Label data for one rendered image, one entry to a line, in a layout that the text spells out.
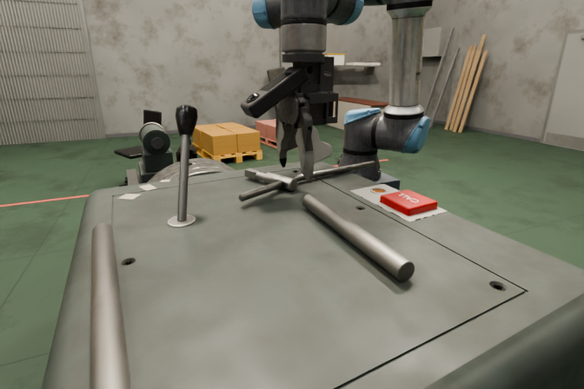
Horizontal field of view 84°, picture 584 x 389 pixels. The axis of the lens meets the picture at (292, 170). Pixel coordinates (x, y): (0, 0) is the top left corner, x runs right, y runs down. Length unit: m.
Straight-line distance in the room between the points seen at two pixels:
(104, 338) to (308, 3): 0.48
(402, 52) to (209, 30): 7.56
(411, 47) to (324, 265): 0.74
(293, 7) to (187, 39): 7.79
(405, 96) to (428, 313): 0.76
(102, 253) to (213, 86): 8.04
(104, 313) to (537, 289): 0.38
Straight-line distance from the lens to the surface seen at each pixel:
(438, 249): 0.42
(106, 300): 0.32
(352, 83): 9.76
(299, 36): 0.55
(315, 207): 0.45
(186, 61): 8.29
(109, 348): 0.27
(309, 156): 0.54
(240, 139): 5.38
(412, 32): 0.99
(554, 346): 0.35
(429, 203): 0.52
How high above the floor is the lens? 1.45
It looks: 17 degrees down
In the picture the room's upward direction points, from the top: straight up
